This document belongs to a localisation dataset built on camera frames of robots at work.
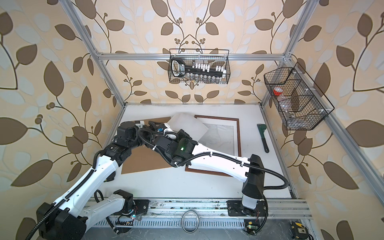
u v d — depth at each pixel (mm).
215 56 908
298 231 666
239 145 963
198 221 723
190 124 1038
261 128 1044
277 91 806
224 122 1079
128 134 580
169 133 596
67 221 370
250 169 417
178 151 486
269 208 707
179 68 847
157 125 675
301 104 732
